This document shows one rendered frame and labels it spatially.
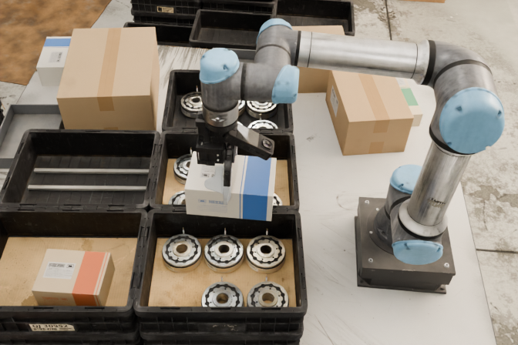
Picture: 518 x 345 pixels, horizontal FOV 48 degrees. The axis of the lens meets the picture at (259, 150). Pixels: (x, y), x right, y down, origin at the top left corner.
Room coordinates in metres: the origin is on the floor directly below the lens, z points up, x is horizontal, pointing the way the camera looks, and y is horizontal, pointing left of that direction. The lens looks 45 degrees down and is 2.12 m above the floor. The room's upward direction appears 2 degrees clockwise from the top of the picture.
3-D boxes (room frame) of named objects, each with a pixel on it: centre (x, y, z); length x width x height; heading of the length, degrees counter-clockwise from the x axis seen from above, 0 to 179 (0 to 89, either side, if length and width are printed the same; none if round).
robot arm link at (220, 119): (0.90, 0.08, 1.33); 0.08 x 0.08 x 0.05
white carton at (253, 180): (0.90, 0.06, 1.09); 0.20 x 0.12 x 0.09; 87
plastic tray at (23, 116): (1.41, 0.79, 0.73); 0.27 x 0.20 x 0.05; 3
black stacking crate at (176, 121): (1.41, 0.10, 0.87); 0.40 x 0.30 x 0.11; 92
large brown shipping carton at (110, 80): (1.63, 0.53, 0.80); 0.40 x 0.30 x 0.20; 7
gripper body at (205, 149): (0.90, 0.09, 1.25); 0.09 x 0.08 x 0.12; 87
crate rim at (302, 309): (0.81, 0.08, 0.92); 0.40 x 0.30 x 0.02; 92
